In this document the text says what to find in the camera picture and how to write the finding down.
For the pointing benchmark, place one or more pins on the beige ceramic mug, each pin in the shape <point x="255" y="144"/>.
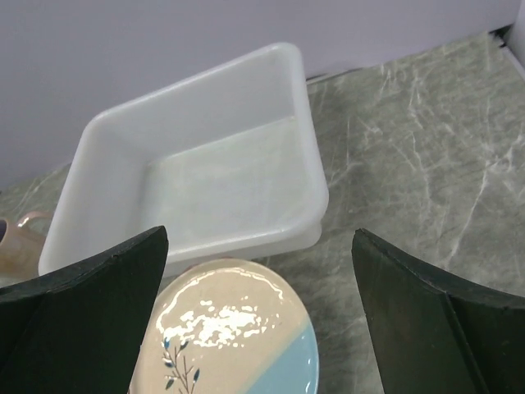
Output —
<point x="21" y="247"/>

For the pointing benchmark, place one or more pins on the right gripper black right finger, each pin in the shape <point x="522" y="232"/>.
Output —
<point x="435" y="332"/>

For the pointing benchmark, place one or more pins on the beige and blue plate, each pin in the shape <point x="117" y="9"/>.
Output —
<point x="228" y="326"/>

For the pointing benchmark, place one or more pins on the white plastic bin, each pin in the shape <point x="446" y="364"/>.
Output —
<point x="227" y="161"/>

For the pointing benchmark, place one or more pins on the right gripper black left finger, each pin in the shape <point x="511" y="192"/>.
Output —
<point x="79" y="329"/>

